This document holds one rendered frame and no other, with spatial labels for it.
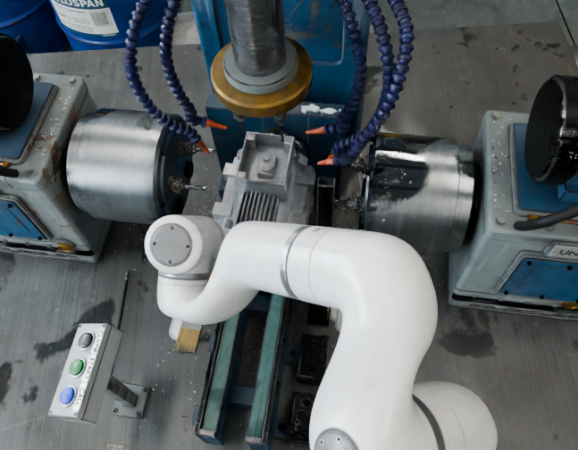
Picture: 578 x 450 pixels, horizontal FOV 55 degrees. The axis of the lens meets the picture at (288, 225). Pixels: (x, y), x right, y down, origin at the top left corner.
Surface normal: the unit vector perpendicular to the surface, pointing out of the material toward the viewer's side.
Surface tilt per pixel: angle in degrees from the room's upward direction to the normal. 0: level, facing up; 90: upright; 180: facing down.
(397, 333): 14
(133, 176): 43
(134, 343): 0
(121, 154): 24
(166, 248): 30
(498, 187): 0
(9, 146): 0
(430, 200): 36
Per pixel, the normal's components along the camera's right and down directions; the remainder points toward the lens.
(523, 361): -0.04, -0.49
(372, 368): -0.33, -0.79
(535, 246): -0.15, 0.86
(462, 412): 0.61, -0.61
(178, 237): -0.09, -0.01
